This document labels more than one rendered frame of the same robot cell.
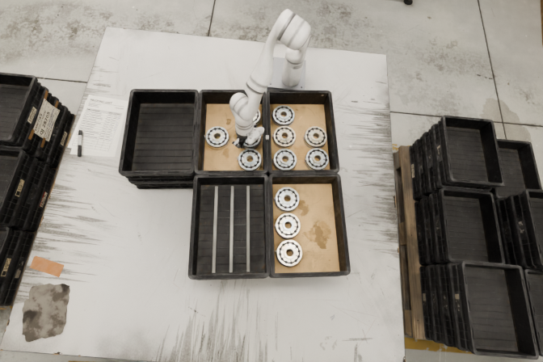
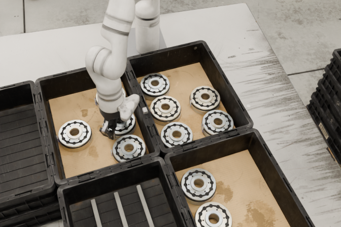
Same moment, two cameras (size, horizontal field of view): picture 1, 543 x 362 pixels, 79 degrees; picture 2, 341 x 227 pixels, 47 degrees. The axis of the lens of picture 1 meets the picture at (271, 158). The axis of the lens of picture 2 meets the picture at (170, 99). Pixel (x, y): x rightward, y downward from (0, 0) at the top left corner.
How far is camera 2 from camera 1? 0.34 m
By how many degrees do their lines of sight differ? 18
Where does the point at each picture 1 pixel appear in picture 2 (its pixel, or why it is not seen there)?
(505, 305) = not seen: outside the picture
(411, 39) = (257, 2)
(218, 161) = (85, 165)
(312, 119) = (192, 81)
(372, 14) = not seen: outside the picture
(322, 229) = (262, 212)
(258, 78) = (118, 11)
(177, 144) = (19, 160)
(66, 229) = not seen: outside the picture
